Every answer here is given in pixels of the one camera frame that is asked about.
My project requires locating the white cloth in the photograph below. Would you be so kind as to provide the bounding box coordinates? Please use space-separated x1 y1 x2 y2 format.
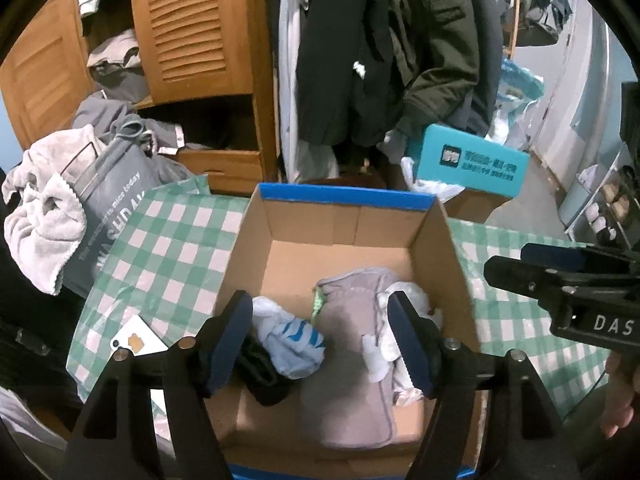
361 282 444 408

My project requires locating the black sock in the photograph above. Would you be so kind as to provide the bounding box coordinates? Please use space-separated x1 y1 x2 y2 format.
233 335 294 406

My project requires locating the white blue sock bundle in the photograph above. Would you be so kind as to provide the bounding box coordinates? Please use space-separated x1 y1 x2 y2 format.
252 296 324 380

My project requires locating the grey fleece mitten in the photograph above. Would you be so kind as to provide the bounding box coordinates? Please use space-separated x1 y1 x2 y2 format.
299 266 398 451

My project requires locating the green knitted cloth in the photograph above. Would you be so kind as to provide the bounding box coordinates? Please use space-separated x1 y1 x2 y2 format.
310 287 326 324

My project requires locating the grey shoe rack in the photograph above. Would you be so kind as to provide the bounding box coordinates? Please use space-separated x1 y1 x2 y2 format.
565 145 639 250

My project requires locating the light blue trash bin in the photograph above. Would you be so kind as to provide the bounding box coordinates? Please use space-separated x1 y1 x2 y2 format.
558 179 591 228

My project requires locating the white phone with case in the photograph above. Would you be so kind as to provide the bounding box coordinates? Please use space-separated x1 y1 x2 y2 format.
110 314 167 356

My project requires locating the green checkered tablecloth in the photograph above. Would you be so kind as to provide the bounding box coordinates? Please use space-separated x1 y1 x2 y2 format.
66 177 608 416

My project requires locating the brown cardboard box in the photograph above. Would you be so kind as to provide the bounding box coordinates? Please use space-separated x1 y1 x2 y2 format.
444 188 510 223

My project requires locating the blue-rimmed cardboard box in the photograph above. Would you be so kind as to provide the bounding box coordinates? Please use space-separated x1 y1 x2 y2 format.
207 183 478 479

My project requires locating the white plastic bag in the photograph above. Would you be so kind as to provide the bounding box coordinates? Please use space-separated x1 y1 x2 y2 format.
400 156 465 203

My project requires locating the teal shoe box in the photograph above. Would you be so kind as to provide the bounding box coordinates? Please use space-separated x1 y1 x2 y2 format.
408 125 529 198

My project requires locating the blue translucent plastic bag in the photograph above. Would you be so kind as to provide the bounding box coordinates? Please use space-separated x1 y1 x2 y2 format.
487 58 544 151

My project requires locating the grey printed tote bag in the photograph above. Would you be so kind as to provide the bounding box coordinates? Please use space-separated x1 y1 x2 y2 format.
63 136 160 298

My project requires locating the light grey towel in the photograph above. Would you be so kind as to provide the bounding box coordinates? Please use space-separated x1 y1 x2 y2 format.
1 124 105 296

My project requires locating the black hanging coat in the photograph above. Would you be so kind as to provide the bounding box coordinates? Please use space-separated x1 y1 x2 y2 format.
296 0 394 146

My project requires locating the olive green jacket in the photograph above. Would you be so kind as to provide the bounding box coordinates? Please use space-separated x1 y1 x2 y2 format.
388 0 502 138

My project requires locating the wooden louvred wardrobe door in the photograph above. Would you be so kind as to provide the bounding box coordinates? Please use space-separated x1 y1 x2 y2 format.
131 0 266 105

